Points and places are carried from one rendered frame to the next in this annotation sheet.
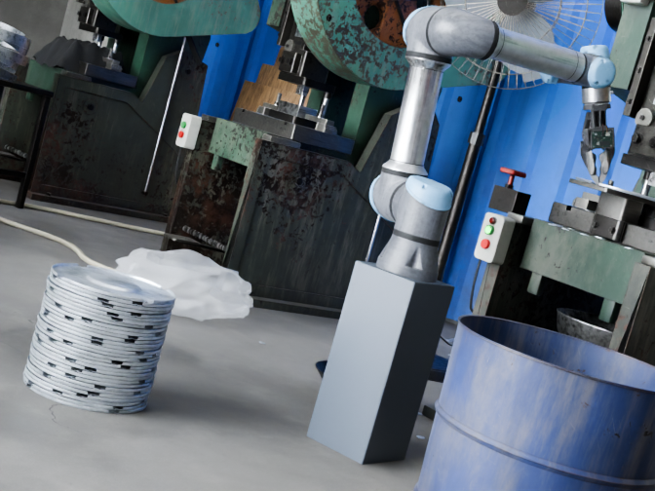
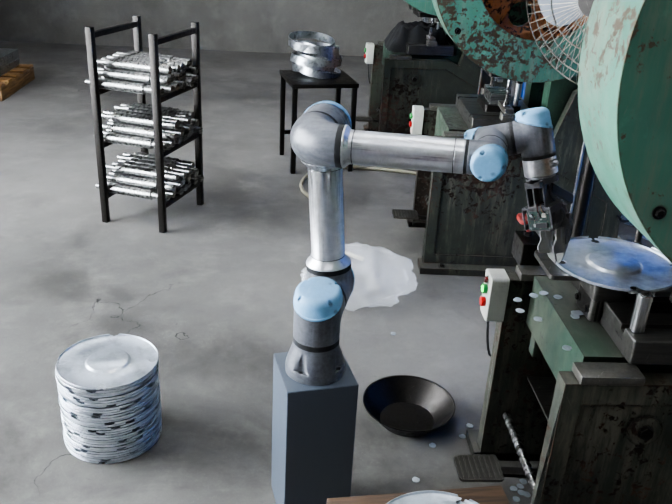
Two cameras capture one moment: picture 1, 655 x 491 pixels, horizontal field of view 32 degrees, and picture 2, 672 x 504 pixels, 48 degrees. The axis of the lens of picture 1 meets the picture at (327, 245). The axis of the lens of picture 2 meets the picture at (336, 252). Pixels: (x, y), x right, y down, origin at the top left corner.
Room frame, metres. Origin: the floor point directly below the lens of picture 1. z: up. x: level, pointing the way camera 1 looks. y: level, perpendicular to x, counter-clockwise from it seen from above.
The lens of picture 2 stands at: (1.46, -1.17, 1.54)
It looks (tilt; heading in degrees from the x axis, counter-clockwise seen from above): 25 degrees down; 36
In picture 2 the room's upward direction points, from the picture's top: 3 degrees clockwise
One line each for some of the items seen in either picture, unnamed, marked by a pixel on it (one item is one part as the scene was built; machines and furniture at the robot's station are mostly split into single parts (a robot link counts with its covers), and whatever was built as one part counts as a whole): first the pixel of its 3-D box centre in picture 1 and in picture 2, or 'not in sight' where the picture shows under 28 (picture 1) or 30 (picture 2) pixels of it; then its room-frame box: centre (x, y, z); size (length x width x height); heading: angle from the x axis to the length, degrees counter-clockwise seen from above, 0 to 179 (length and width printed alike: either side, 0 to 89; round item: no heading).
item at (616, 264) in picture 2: (627, 192); (614, 262); (3.16, -0.76, 0.78); 0.29 x 0.29 x 0.01
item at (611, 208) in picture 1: (609, 212); (588, 286); (3.13, -0.72, 0.72); 0.25 x 0.14 x 0.14; 130
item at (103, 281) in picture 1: (114, 283); (108, 360); (2.59, 0.45, 0.26); 0.29 x 0.29 x 0.01
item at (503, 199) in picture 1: (504, 218); (524, 265); (3.34, -0.48, 0.62); 0.10 x 0.06 x 0.20; 40
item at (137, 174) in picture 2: not in sight; (148, 123); (3.83, 1.73, 0.47); 0.46 x 0.43 x 0.95; 110
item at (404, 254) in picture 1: (411, 253); (315, 351); (2.74, -0.20, 0.50); 0.15 x 0.15 x 0.10
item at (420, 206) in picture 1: (423, 207); (318, 309); (2.75, -0.20, 0.62); 0.13 x 0.12 x 0.14; 25
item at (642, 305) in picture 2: not in sight; (641, 310); (3.03, -0.87, 0.75); 0.03 x 0.03 x 0.10; 40
